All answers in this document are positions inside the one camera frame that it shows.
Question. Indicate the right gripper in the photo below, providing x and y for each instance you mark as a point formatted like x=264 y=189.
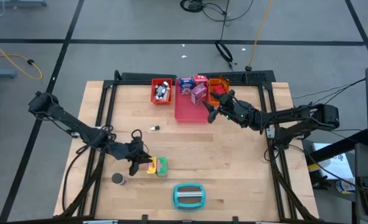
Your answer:
x=239 y=113

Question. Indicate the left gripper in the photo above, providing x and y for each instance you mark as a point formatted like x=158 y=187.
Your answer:
x=127 y=151

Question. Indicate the yellow Corn Pops box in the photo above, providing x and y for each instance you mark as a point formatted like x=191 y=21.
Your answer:
x=152 y=166

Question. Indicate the purple Raisin Bran box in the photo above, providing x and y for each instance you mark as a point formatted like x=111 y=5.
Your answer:
x=199 y=95

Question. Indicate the brown snack packet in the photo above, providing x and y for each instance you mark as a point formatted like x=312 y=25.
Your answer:
x=224 y=81

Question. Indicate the red mini cereal box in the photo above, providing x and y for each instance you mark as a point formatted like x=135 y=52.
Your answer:
x=200 y=80

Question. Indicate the blue Frosted Flakes box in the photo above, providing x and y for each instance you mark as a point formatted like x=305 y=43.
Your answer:
x=186 y=85

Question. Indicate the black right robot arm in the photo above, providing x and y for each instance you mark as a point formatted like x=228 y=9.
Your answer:
x=289 y=116

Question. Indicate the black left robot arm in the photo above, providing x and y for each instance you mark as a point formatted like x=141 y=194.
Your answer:
x=68 y=119

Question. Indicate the orange mesh basket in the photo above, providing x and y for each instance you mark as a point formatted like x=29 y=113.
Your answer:
x=211 y=90

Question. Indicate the green Apple Jacks box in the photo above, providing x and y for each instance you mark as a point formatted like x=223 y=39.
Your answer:
x=162 y=167

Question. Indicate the pink plastic tray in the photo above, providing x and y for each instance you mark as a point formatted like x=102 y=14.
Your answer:
x=190 y=112

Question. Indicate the black-lidded spice jar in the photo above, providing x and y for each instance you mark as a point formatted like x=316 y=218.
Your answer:
x=118 y=179

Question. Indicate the teal box grater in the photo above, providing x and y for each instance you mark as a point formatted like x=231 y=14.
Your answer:
x=188 y=196

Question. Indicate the red mesh basket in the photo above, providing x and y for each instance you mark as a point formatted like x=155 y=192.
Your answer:
x=154 y=83

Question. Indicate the black clamp tool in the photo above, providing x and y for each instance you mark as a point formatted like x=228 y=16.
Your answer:
x=320 y=182

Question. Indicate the black support bar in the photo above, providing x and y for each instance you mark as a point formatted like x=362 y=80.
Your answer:
x=342 y=146

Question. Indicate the white paper sheet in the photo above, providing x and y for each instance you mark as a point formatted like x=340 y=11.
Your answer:
x=336 y=165

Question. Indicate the small round printed container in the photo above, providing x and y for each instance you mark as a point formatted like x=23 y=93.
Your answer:
x=345 y=186

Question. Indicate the grey workbench foot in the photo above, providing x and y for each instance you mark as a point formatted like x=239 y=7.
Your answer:
x=15 y=3
x=0 y=74

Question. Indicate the black table frame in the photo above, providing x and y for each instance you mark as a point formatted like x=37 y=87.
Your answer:
x=252 y=76

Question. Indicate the black frame clamp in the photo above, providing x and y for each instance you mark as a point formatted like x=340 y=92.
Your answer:
x=144 y=218
x=235 y=219

